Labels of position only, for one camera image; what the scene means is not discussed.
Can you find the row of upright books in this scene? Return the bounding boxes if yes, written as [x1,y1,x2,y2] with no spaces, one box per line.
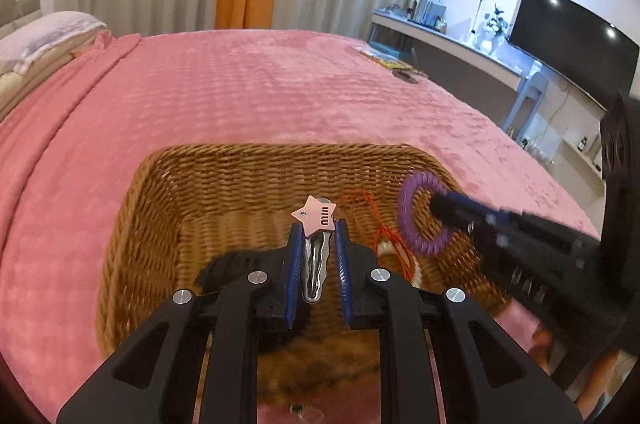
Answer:
[407,0,448,28]

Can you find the book on bed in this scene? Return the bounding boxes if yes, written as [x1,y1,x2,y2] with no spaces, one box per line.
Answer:
[372,56,417,70]

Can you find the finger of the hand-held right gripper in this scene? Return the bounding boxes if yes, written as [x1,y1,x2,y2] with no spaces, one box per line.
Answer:
[430,190,531,251]

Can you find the person's right forearm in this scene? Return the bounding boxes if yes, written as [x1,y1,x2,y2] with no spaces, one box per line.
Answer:
[579,344,628,424]

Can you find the light pink pillow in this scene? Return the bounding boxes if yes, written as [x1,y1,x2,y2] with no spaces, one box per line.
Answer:
[0,11,109,76]

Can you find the slim desk lamp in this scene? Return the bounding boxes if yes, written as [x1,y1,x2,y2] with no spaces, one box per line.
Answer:
[467,0,487,41]

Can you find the beige folded bedding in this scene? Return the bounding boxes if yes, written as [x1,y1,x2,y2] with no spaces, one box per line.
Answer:
[0,29,115,121]

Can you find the white low shelf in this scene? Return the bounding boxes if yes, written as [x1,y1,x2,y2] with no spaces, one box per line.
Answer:
[520,104,607,186]

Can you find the brown wicker basket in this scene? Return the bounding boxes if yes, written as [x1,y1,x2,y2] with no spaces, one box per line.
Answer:
[95,143,518,385]

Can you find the white wall desk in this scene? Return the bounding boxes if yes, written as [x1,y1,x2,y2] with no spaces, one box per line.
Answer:
[370,9,537,93]

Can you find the pink star hair clip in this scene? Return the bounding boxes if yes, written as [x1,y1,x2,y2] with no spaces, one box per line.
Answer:
[291,195,337,304]

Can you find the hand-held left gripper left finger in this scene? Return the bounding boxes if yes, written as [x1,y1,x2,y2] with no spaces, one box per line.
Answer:
[56,221,302,424]

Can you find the purple spiral hair tie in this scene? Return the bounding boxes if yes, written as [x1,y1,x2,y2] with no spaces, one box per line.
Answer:
[397,171,459,256]

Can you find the black flat screen television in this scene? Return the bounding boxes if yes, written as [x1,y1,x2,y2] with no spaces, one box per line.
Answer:
[507,0,640,113]

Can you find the white vase with flowers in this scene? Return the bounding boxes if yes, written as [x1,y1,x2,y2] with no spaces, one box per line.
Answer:
[475,3,512,53]

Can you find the red string cord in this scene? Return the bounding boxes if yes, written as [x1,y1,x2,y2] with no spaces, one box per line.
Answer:
[342,188,417,276]

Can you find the white bead bracelet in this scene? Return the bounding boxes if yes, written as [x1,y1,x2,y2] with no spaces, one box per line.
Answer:
[377,240,424,286]

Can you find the pink plush blanket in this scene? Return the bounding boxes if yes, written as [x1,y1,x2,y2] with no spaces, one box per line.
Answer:
[0,28,601,424]

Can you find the clear plastic packet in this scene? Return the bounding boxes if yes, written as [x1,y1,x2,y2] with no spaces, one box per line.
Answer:
[357,45,402,60]

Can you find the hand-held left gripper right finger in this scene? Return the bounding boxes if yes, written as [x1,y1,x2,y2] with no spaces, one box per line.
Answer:
[335,219,584,424]

